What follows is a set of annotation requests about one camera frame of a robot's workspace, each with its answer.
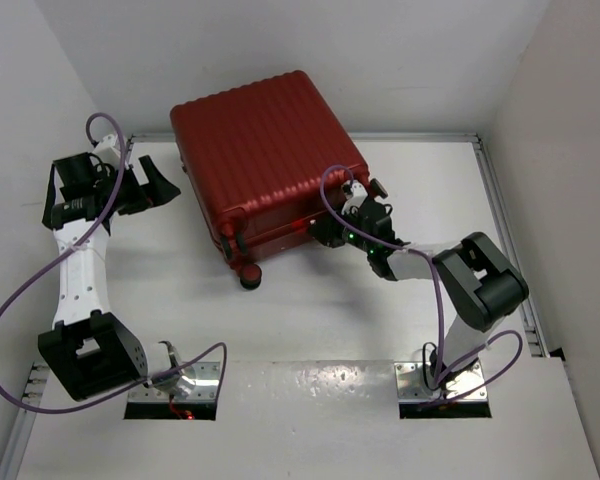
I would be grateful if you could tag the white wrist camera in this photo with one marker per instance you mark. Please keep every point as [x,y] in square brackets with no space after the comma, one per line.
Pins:
[108,150]
[355,194]

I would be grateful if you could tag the metal base plate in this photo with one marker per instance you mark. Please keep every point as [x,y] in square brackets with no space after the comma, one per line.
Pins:
[197,383]
[465,387]

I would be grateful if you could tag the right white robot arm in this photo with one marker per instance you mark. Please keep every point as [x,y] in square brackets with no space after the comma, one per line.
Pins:
[475,285]

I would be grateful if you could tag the red suitcase blue lining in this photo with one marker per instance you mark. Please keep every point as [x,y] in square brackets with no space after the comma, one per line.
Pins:
[264,159]

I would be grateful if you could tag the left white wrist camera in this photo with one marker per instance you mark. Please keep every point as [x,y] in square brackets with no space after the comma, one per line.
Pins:
[108,150]

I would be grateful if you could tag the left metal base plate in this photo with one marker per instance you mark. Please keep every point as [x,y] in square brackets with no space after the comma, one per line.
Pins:
[197,383]

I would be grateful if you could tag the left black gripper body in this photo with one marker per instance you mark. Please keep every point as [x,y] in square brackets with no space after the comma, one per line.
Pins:
[131,196]

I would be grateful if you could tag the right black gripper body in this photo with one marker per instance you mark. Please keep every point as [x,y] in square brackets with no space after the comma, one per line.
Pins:
[341,232]

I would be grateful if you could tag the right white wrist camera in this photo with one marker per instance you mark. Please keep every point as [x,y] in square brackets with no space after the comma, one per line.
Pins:
[355,194]

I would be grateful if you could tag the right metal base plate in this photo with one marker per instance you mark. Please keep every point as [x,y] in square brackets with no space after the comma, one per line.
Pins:
[465,387]

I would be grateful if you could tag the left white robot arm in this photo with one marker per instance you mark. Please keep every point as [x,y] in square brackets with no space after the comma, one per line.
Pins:
[88,348]

